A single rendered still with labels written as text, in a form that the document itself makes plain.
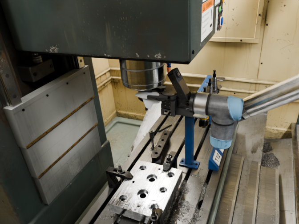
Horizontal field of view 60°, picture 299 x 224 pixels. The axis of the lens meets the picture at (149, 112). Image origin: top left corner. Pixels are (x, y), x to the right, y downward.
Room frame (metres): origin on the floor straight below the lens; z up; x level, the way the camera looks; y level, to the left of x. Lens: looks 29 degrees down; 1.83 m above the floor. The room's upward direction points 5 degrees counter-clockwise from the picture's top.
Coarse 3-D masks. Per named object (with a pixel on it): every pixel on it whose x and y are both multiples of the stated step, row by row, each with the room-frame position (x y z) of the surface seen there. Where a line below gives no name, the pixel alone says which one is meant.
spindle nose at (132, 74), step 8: (120, 64) 0.84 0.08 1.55; (128, 64) 0.80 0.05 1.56; (136, 64) 0.79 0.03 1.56; (144, 64) 0.79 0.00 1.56; (152, 64) 0.80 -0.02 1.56; (160, 64) 0.81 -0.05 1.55; (128, 72) 0.81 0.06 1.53; (136, 72) 0.79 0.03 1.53; (144, 72) 0.79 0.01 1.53; (152, 72) 0.79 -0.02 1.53; (160, 72) 0.81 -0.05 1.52; (128, 80) 0.81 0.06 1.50; (136, 80) 0.79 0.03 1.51; (144, 80) 0.79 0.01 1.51; (152, 80) 0.79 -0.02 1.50; (160, 80) 0.81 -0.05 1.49; (136, 88) 0.80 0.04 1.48; (144, 88) 0.79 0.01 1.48; (152, 88) 0.80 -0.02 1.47
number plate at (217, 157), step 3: (216, 150) 1.09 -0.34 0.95; (216, 153) 1.07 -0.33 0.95; (213, 156) 1.04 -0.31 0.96; (216, 156) 1.05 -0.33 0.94; (219, 156) 1.06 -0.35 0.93; (213, 159) 1.02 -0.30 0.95; (216, 159) 1.03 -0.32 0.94; (219, 159) 1.05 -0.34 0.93; (216, 162) 1.01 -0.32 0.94; (219, 162) 1.03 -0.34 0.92
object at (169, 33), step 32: (0, 0) 0.95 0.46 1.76; (32, 0) 0.89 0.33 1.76; (64, 0) 0.83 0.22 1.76; (96, 0) 0.78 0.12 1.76; (128, 0) 0.74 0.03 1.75; (160, 0) 0.70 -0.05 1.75; (192, 0) 0.68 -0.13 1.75; (32, 32) 0.90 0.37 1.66; (64, 32) 0.84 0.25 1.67; (96, 32) 0.79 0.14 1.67; (128, 32) 0.75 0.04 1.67; (160, 32) 0.70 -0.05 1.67; (192, 32) 0.68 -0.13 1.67
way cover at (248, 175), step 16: (240, 160) 1.24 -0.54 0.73; (240, 176) 1.10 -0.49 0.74; (256, 176) 1.10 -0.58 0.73; (272, 176) 1.11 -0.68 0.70; (224, 192) 0.96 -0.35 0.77; (240, 192) 0.97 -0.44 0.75; (256, 192) 0.96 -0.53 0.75; (272, 192) 0.98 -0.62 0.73; (224, 208) 0.86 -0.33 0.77; (240, 208) 0.86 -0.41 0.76; (256, 208) 0.86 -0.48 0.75
